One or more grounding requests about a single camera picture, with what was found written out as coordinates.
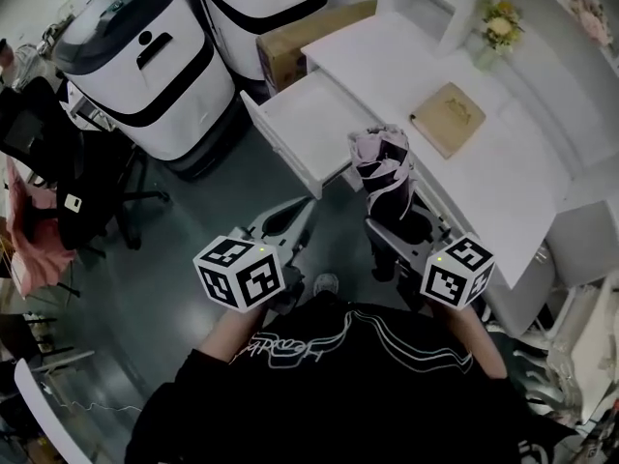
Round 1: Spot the yellow flower bouquet in vase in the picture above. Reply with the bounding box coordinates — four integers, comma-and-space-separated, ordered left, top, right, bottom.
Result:
474, 0, 526, 73

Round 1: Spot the white curved chair back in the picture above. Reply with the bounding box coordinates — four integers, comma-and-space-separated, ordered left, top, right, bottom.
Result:
13, 358, 94, 464

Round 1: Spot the pink cloth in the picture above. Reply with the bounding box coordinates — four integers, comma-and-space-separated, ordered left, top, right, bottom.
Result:
4, 156, 78, 300

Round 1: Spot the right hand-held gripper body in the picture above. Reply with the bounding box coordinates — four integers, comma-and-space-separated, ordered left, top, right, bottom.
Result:
386, 232, 496, 311

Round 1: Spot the person's right forearm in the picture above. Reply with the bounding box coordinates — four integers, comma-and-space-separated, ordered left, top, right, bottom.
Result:
429, 301, 509, 381

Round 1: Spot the black office chair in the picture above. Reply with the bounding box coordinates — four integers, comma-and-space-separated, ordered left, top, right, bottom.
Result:
0, 74, 171, 260

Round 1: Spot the pink flower bouquet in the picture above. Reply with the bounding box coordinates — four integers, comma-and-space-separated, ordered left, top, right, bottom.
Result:
562, 0, 616, 48

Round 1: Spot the person's black printed shirt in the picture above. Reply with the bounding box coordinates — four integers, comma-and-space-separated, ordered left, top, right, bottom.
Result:
124, 291, 577, 464

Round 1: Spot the brown cardboard box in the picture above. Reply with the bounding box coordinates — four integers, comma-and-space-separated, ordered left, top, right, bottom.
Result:
255, 0, 379, 99

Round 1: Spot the white ornate chair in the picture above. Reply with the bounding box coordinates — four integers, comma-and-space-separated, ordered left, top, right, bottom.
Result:
512, 268, 619, 427

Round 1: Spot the person's left forearm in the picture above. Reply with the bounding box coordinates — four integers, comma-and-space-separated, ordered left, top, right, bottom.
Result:
199, 304, 268, 367

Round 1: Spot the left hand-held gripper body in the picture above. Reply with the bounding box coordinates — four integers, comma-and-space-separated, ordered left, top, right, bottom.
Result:
192, 227, 311, 314

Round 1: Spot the white desk with shelf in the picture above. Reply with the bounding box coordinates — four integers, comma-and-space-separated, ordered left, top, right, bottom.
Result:
300, 0, 619, 338

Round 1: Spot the pink black umbrella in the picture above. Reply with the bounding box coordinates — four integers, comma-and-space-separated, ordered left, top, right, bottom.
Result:
347, 123, 418, 222

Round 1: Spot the person's grey shoe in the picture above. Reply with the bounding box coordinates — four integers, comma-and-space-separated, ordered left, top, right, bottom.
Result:
312, 273, 340, 300

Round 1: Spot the white black-trimmed machine with grey lid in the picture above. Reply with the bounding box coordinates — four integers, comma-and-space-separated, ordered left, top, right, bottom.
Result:
51, 0, 239, 182

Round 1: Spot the white desk drawer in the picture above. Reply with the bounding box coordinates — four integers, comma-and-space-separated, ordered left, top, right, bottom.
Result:
240, 68, 384, 200

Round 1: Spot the tan hardcover book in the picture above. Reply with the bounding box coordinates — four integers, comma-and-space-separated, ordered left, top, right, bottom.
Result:
408, 81, 487, 160

